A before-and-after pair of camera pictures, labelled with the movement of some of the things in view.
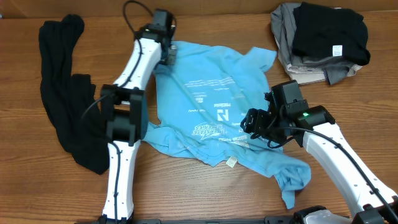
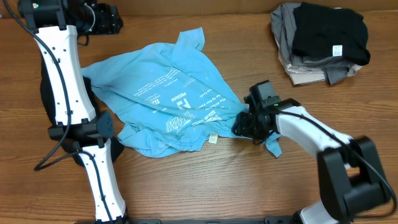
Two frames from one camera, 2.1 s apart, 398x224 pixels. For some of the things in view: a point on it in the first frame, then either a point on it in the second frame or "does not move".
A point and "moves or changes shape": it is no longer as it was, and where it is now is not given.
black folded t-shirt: x=323 y=31 does not move
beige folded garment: x=304 y=75 does not move
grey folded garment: x=282 y=19 does not move
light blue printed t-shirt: x=198 y=103 moves or changes shape
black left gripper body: x=171 y=52 to x=97 y=22
